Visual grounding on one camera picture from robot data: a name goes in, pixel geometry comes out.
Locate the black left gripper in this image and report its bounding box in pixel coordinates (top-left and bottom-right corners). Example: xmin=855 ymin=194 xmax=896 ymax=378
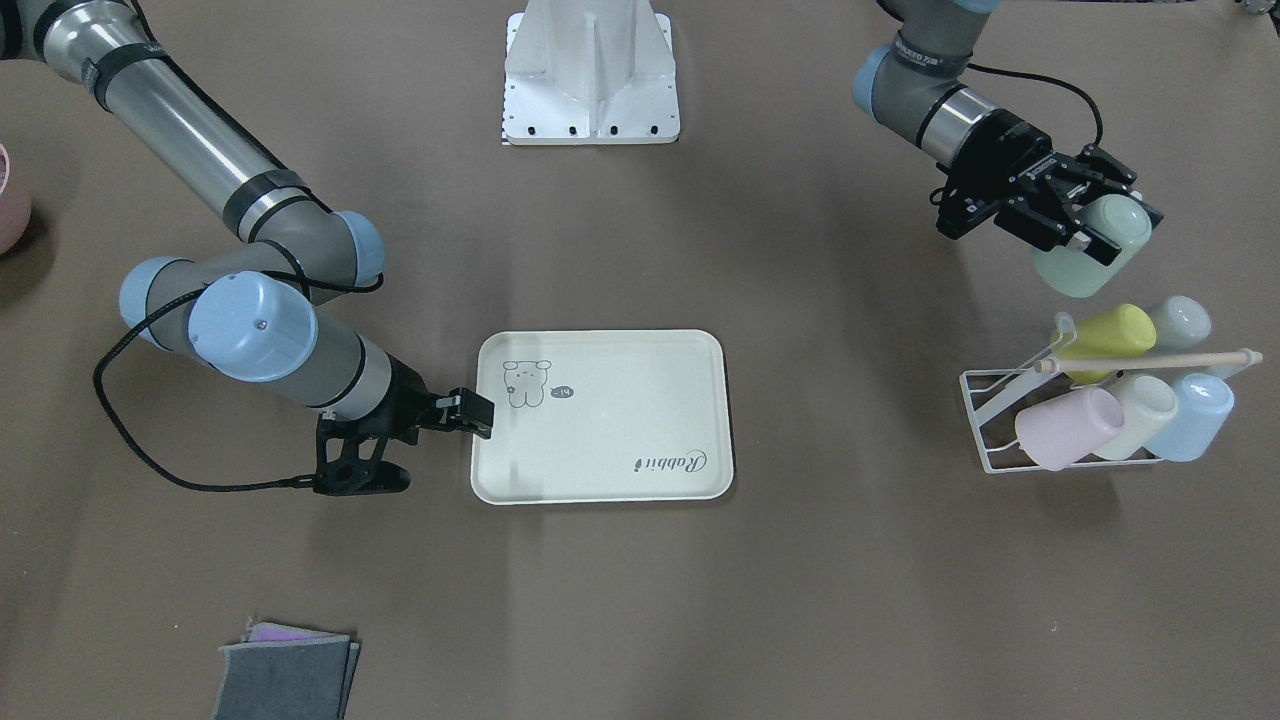
xmin=946 ymin=109 xmax=1164 ymax=266

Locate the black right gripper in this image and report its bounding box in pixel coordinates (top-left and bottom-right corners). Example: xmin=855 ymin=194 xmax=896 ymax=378
xmin=375 ymin=355 xmax=495 ymax=446

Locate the green cup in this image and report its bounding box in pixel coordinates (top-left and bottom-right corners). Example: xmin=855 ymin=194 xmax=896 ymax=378
xmin=1032 ymin=193 xmax=1155 ymax=299

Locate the cream rabbit tray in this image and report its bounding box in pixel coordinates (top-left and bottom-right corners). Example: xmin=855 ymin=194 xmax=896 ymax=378
xmin=470 ymin=329 xmax=735 ymax=506

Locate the white wire cup rack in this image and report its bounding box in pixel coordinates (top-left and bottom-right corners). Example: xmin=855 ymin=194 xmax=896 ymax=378
xmin=957 ymin=313 xmax=1268 ymax=475

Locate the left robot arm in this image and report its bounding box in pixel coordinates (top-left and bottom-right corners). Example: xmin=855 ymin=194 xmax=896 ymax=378
xmin=852 ymin=1 xmax=1164 ymax=266

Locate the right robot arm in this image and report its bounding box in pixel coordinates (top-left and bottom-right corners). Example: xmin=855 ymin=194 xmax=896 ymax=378
xmin=3 ymin=1 xmax=494 ymax=442

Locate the yellow cup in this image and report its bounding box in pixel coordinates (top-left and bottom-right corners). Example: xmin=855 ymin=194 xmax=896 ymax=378
xmin=1057 ymin=304 xmax=1157 ymax=359

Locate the grey cup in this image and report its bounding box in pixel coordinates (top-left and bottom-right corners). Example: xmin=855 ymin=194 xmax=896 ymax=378
xmin=1144 ymin=295 xmax=1213 ymax=355

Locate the cream cup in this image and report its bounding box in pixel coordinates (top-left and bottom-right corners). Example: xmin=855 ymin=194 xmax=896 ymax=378
xmin=1092 ymin=372 xmax=1180 ymax=461

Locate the pink cup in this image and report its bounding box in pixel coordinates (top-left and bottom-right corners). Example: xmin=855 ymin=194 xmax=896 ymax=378
xmin=1014 ymin=387 xmax=1125 ymax=471

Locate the light blue cup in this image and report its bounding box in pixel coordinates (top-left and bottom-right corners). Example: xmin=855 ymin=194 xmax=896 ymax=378
xmin=1143 ymin=372 xmax=1236 ymax=462

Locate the grey folded cloth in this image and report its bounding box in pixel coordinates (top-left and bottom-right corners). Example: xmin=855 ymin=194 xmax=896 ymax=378
xmin=211 ymin=621 xmax=361 ymax=719

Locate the pink bowl with ice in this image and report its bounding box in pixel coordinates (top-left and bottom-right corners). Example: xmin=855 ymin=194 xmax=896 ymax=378
xmin=1 ymin=145 xmax=32 ymax=256

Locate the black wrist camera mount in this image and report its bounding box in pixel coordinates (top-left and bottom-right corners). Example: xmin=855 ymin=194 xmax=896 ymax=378
xmin=929 ymin=184 xmax=1000 ymax=240

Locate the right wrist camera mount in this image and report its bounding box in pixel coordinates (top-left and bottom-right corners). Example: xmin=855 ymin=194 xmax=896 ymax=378
xmin=311 ymin=413 xmax=411 ymax=497

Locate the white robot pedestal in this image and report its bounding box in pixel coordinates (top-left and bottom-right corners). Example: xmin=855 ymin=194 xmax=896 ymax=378
xmin=500 ymin=1 xmax=682 ymax=146

